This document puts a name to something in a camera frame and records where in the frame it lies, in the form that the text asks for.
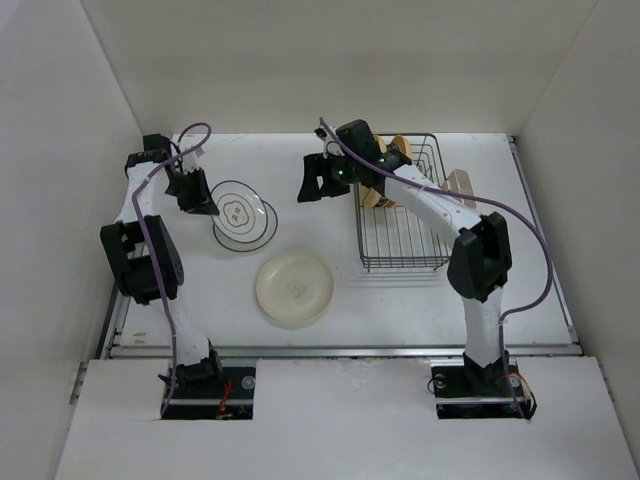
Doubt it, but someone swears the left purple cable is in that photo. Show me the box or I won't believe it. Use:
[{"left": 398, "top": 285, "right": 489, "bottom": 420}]
[{"left": 130, "top": 122, "right": 212, "bottom": 416}]

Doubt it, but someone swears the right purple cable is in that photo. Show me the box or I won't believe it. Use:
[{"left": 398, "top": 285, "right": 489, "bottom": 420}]
[{"left": 318, "top": 117, "right": 554, "bottom": 419}]

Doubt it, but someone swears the white plate with black rings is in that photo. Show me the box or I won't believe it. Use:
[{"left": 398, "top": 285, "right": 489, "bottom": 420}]
[{"left": 212, "top": 201, "right": 279, "bottom": 253}]

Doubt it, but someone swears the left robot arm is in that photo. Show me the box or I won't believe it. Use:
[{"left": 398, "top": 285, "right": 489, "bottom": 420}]
[{"left": 100, "top": 134, "right": 229, "bottom": 398}]

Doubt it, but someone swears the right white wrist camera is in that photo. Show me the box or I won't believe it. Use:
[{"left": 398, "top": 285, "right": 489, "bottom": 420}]
[{"left": 314, "top": 127, "right": 343, "bottom": 158}]

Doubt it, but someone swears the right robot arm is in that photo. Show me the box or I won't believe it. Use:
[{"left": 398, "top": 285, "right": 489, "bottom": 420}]
[{"left": 297, "top": 120, "right": 512, "bottom": 397}]

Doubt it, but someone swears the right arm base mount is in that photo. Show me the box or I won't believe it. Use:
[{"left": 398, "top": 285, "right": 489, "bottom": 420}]
[{"left": 427, "top": 363, "right": 538, "bottom": 420}]

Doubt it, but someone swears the aluminium front rail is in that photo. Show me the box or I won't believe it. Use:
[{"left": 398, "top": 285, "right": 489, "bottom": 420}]
[{"left": 103, "top": 343, "right": 583, "bottom": 359}]

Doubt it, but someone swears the tan rimmed patterned plate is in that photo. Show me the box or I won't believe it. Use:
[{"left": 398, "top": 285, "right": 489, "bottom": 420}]
[{"left": 389, "top": 135, "right": 414, "bottom": 164}]

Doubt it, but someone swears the cream plate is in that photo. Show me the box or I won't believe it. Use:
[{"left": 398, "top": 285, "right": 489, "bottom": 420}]
[{"left": 255, "top": 250, "right": 335, "bottom": 329}]

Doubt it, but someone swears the aluminium right rail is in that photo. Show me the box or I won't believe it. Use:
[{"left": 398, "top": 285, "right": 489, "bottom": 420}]
[{"left": 507, "top": 134, "right": 584, "bottom": 346}]

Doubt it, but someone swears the black wire dish rack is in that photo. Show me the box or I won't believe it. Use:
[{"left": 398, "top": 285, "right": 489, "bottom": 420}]
[{"left": 354, "top": 133, "right": 449, "bottom": 271}]

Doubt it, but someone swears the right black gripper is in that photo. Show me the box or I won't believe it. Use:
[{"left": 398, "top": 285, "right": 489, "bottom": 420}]
[{"left": 296, "top": 150, "right": 360, "bottom": 202}]

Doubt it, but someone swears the white cutlery holder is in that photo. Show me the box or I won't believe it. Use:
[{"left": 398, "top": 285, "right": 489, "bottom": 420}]
[{"left": 440, "top": 169, "right": 474, "bottom": 196}]

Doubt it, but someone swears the tan wooden plate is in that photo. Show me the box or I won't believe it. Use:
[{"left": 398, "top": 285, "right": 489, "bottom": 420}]
[{"left": 358, "top": 135, "right": 387, "bottom": 209}]

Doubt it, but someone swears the purple cable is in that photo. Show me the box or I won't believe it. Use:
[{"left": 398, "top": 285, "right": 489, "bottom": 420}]
[
  {"left": 130, "top": 122, "right": 212, "bottom": 416},
  {"left": 318, "top": 117, "right": 554, "bottom": 419}
]

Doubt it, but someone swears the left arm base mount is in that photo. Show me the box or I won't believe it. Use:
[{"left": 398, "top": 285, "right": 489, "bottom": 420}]
[{"left": 160, "top": 365, "right": 256, "bottom": 421}]

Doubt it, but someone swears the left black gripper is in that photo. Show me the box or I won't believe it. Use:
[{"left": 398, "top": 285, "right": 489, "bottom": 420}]
[{"left": 165, "top": 166, "right": 219, "bottom": 216}]

